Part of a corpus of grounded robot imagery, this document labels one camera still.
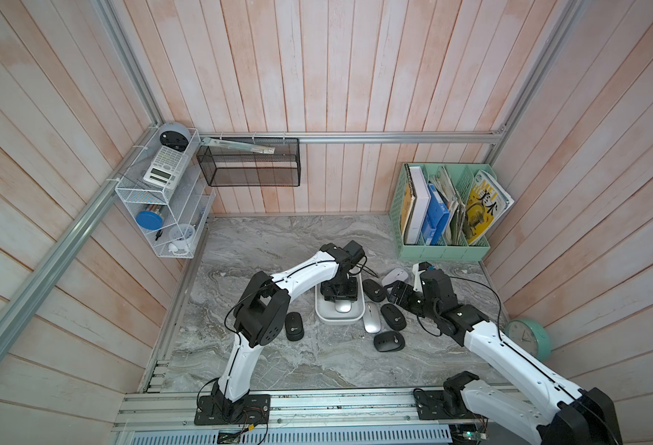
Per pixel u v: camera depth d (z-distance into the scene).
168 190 0.75
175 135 0.81
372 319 0.90
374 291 0.93
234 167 1.07
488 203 0.97
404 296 0.72
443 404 0.72
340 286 0.78
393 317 0.88
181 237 0.86
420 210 0.93
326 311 0.91
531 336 0.77
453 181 0.98
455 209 0.93
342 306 0.88
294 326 0.86
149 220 0.76
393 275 0.99
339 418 0.73
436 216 0.95
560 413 0.40
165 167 0.77
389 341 0.84
